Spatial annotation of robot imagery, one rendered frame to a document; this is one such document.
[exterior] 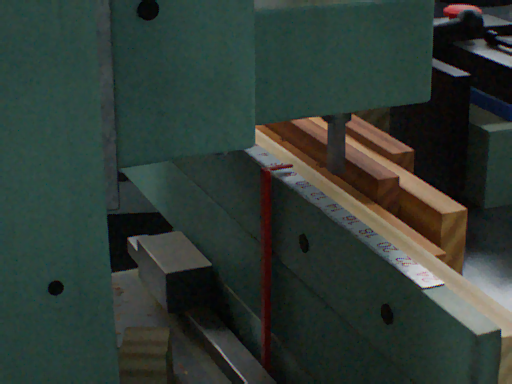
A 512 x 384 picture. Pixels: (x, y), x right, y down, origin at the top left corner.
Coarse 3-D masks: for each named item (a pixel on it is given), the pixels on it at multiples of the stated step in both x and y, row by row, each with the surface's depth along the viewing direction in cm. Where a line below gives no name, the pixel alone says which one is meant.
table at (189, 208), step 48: (144, 192) 94; (192, 192) 82; (192, 240) 84; (240, 240) 74; (480, 240) 71; (240, 288) 75; (288, 288) 67; (480, 288) 64; (288, 336) 69; (336, 336) 62
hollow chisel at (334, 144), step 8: (328, 128) 68; (336, 128) 67; (344, 128) 68; (328, 136) 68; (336, 136) 68; (344, 136) 68; (328, 144) 68; (336, 144) 68; (344, 144) 68; (328, 152) 68; (336, 152) 68; (344, 152) 68; (328, 160) 69; (336, 160) 68; (344, 160) 68; (328, 168) 69; (336, 168) 68; (344, 168) 69
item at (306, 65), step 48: (288, 0) 61; (336, 0) 61; (384, 0) 62; (432, 0) 63; (288, 48) 61; (336, 48) 62; (384, 48) 63; (288, 96) 62; (336, 96) 63; (384, 96) 64
